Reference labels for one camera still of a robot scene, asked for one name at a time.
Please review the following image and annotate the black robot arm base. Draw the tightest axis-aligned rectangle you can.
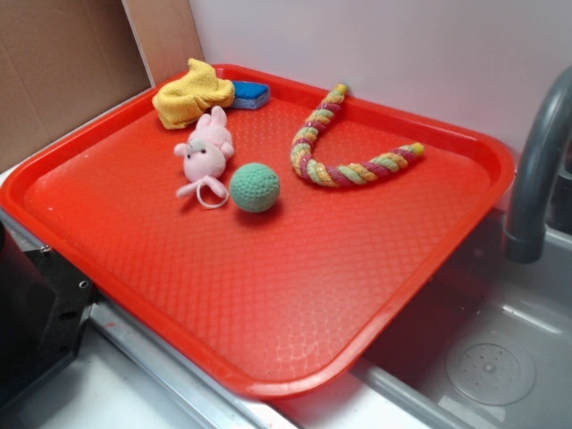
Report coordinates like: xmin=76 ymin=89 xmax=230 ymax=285
xmin=1 ymin=226 xmax=93 ymax=410

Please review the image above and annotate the pink plush bunny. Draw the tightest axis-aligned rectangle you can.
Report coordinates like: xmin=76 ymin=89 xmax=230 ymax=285
xmin=173 ymin=105 xmax=235 ymax=209

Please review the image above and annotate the green knitted ball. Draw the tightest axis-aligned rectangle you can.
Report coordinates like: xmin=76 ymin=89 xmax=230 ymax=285
xmin=230 ymin=163 xmax=281 ymax=213

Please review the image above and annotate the red plastic tray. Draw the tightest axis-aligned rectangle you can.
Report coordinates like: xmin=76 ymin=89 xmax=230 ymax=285
xmin=1 ymin=64 xmax=515 ymax=399

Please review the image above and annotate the blue sponge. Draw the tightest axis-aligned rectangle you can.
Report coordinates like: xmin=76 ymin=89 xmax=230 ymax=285
xmin=231 ymin=80 xmax=270 ymax=110

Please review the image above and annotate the yellow cloth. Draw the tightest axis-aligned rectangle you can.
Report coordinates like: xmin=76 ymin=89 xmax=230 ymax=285
xmin=152 ymin=58 xmax=235 ymax=130

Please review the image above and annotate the grey toy faucet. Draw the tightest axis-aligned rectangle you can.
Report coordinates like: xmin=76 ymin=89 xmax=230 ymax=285
xmin=502 ymin=68 xmax=571 ymax=264

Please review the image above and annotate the grey toy sink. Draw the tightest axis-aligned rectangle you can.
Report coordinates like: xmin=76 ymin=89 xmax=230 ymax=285
xmin=276 ymin=215 xmax=571 ymax=428

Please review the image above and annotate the brown cardboard panel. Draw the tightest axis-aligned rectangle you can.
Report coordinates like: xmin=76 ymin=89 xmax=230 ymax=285
xmin=1 ymin=1 xmax=203 ymax=171

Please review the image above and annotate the multicolour twisted rope toy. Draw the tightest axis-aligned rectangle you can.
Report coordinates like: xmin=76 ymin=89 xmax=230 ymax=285
xmin=290 ymin=83 xmax=425 ymax=189

